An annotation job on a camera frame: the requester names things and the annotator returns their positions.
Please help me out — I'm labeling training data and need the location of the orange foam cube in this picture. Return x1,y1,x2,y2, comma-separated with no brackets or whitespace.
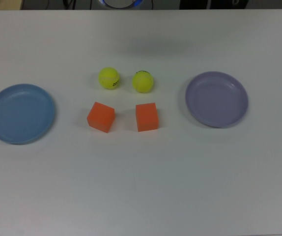
135,102,160,133
86,101,116,134

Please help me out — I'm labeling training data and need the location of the yellow tennis ball black print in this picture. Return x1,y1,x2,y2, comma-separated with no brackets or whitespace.
98,67,120,90

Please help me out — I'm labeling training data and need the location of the purple plate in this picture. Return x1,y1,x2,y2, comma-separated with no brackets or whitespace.
184,71,249,128

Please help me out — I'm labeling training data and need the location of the blue plate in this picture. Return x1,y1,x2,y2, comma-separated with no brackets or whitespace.
0,84,56,145

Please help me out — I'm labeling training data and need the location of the black bulky object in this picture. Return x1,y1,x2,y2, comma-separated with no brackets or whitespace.
179,0,250,10

